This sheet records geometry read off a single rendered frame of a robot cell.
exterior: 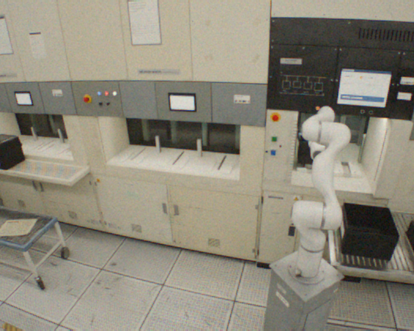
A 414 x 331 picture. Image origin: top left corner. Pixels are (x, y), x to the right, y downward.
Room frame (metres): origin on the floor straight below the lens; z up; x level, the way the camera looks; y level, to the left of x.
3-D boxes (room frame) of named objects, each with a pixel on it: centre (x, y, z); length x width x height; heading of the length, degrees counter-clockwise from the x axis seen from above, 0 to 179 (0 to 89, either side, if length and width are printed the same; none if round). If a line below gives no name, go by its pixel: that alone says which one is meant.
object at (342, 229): (1.25, -0.91, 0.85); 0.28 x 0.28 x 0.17; 72
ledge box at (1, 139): (2.42, 1.95, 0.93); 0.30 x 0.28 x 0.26; 69
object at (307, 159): (2.00, -0.81, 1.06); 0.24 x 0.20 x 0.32; 72
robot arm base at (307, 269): (1.06, -0.50, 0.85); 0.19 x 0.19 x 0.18
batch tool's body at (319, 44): (2.09, -0.94, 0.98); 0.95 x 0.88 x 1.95; 162
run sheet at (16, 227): (1.86, 1.64, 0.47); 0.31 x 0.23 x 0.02; 94
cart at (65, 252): (1.94, 1.80, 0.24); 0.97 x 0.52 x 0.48; 75
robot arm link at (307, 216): (1.07, -0.47, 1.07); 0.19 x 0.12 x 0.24; 72
